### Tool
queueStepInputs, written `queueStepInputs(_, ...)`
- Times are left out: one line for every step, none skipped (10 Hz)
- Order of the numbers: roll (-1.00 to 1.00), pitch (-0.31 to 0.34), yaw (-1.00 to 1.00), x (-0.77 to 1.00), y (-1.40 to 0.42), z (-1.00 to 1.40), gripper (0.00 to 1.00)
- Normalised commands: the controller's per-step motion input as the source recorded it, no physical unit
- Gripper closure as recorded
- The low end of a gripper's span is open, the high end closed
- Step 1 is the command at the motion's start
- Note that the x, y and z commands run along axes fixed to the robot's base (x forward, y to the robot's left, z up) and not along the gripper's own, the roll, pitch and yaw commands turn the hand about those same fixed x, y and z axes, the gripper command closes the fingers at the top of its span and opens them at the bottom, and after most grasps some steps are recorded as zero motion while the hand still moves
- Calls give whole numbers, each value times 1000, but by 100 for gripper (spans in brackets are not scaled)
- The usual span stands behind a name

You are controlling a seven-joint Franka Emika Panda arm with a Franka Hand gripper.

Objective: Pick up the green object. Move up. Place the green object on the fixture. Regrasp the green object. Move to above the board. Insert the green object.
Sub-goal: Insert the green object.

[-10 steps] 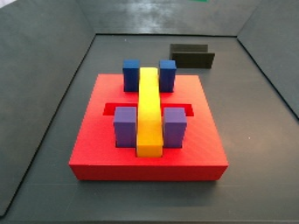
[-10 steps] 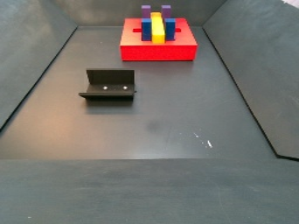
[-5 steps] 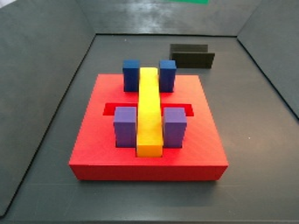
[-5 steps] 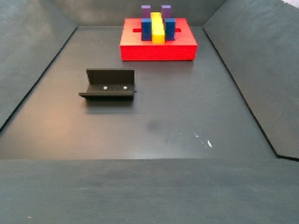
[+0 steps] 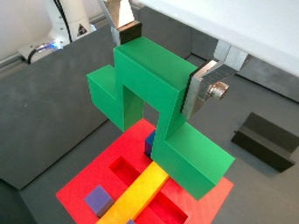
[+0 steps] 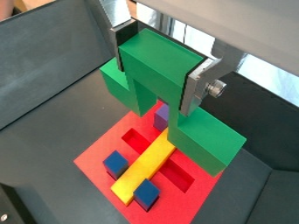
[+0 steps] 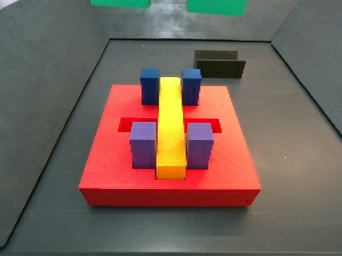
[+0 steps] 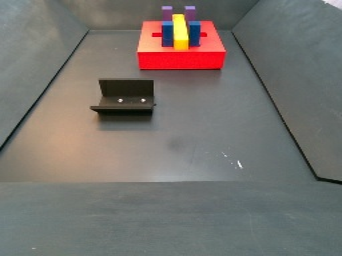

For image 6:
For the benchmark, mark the dark blue block right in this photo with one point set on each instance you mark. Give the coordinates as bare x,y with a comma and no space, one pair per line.
145,194

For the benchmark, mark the dark blue block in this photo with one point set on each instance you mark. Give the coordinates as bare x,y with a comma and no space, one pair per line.
115,164
145,194

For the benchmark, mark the dark blue block left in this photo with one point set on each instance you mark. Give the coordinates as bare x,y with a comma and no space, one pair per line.
115,164

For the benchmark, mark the red base board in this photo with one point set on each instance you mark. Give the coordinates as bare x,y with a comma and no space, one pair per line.
183,182

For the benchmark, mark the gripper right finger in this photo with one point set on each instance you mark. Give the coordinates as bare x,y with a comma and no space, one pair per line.
203,78

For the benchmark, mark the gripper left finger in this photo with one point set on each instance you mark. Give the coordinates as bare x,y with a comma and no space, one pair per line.
115,23

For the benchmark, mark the purple block right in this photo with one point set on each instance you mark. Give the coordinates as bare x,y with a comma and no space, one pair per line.
160,117

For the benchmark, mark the green U-shaped block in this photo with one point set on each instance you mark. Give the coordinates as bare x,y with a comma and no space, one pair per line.
156,64

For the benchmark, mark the yellow long bar block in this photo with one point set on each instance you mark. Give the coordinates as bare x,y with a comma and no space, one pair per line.
143,168

